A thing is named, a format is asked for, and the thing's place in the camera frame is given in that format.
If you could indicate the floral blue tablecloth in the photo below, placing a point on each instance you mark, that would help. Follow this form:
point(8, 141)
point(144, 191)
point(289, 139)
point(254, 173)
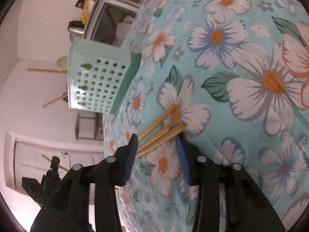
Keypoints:
point(236, 72)

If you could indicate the wooden chopstick four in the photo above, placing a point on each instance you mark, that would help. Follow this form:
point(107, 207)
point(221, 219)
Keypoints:
point(46, 70)

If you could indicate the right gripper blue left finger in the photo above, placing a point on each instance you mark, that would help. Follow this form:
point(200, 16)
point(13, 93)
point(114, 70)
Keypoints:
point(85, 199)

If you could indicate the mint green utensil caddy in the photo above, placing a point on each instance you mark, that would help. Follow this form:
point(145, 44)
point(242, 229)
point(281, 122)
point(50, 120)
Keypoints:
point(99, 75)

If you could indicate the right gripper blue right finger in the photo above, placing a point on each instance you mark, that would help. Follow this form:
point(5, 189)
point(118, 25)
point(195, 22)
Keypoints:
point(247, 208)

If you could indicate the white panel door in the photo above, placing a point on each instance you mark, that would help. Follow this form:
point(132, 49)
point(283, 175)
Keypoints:
point(25, 159)

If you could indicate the wooden chair black seat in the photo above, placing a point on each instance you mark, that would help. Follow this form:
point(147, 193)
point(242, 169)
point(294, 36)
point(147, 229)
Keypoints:
point(89, 127)

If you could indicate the white side table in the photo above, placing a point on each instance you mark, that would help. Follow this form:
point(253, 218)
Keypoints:
point(105, 16)

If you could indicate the white sack under table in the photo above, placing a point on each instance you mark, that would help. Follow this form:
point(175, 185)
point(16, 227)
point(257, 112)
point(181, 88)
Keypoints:
point(122, 31)

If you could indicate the wooden chopstick six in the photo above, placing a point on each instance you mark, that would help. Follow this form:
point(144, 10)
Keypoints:
point(58, 165)

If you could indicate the wooden chopstick three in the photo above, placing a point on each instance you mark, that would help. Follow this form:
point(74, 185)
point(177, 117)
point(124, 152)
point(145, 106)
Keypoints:
point(52, 101)

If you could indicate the yellow bag on table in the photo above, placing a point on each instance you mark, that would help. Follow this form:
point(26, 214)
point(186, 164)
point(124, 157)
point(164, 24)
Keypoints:
point(93, 0)

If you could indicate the wooden chopstick two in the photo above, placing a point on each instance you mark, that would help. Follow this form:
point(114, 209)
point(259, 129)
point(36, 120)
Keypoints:
point(146, 140)

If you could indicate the wooden chopstick five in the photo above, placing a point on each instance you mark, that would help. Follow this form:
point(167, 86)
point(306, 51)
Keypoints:
point(172, 133)

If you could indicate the steel electric kettle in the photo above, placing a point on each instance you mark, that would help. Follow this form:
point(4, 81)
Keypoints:
point(75, 29)

